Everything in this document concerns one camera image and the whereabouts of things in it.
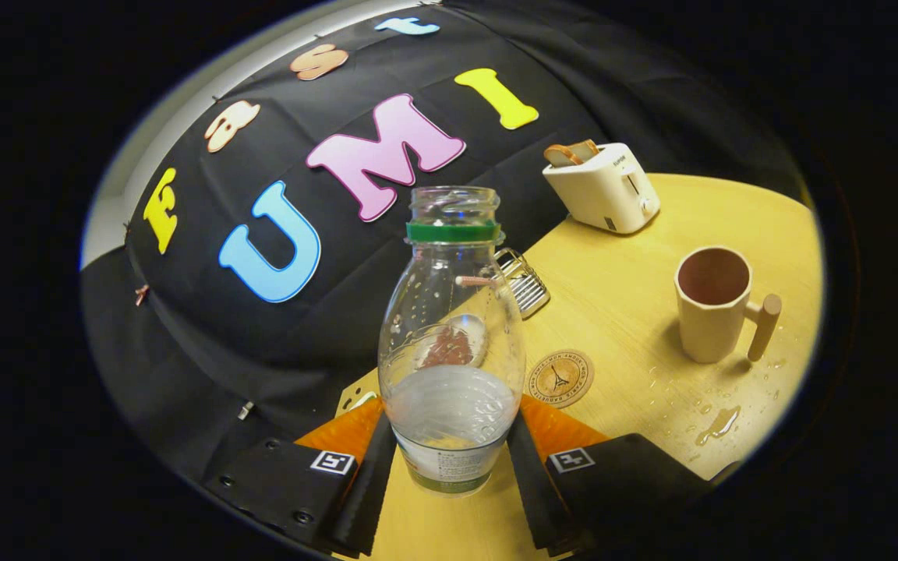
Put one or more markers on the white toaster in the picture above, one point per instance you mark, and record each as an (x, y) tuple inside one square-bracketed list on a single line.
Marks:
[(601, 195)]

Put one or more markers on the toasted bread slice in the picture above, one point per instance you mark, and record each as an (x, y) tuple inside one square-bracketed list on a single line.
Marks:
[(562, 156), (589, 146)]

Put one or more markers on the round cork coaster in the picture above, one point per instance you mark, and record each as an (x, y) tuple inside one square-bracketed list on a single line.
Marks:
[(560, 379)]

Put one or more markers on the clear plastic juice bottle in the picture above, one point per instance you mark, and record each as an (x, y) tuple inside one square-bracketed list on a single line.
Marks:
[(449, 413)]

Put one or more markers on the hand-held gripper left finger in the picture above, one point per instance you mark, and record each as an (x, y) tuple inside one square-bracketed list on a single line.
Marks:
[(367, 499)]

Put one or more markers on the small white clip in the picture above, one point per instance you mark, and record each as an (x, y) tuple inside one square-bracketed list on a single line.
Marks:
[(245, 411)]

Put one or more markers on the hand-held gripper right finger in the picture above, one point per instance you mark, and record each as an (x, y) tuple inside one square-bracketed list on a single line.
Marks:
[(531, 491)]

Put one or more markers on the white divided condiment tray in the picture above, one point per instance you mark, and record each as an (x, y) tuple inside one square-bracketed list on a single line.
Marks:
[(368, 400)]

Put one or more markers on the wooden table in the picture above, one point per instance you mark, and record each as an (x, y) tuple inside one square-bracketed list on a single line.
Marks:
[(620, 296)]

